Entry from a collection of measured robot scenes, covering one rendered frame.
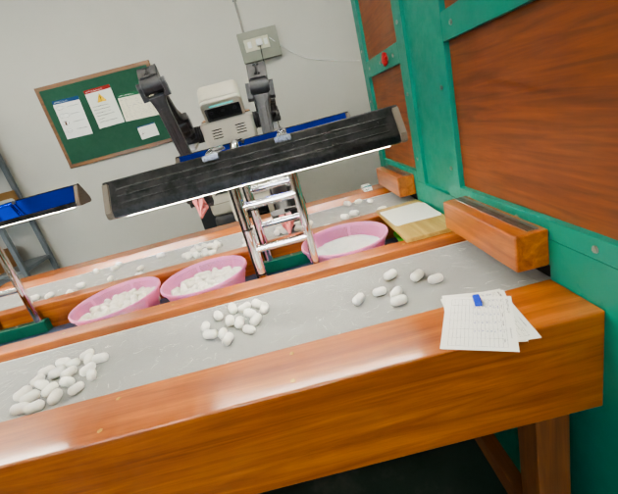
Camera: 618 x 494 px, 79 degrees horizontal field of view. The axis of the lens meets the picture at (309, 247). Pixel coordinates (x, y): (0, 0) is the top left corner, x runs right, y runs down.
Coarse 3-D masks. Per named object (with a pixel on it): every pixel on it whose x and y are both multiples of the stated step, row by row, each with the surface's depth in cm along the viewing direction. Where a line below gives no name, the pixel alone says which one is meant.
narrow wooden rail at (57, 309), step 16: (336, 224) 128; (272, 240) 130; (320, 240) 127; (208, 256) 131; (160, 272) 127; (176, 272) 127; (96, 288) 129; (48, 304) 127; (64, 304) 128; (0, 320) 128; (16, 320) 128; (32, 320) 129; (64, 320) 130
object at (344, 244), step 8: (336, 240) 123; (344, 240) 122; (352, 240) 120; (360, 240) 118; (368, 240) 115; (376, 240) 114; (320, 248) 122; (328, 248) 118; (336, 248) 115; (344, 248) 114; (352, 248) 111
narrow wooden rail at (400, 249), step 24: (432, 240) 95; (456, 240) 95; (336, 264) 96; (360, 264) 96; (240, 288) 97; (264, 288) 96; (144, 312) 98; (168, 312) 96; (192, 312) 97; (48, 336) 99; (72, 336) 96; (96, 336) 97; (0, 360) 97
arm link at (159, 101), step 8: (160, 80) 141; (136, 88) 140; (168, 88) 143; (144, 96) 142; (152, 96) 145; (160, 96) 143; (152, 104) 144; (160, 104) 145; (168, 104) 147; (160, 112) 146; (168, 112) 147; (168, 120) 148; (168, 128) 150; (176, 128) 151; (176, 136) 153; (176, 144) 154; (184, 144) 155; (184, 152) 157
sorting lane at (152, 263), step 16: (336, 208) 158; (352, 208) 152; (368, 208) 146; (320, 224) 142; (224, 240) 155; (240, 240) 149; (176, 256) 151; (192, 256) 145; (112, 272) 152; (128, 272) 146; (144, 272) 140; (32, 288) 160; (48, 288) 154; (64, 288) 148; (80, 288) 142; (0, 304) 150; (16, 304) 144
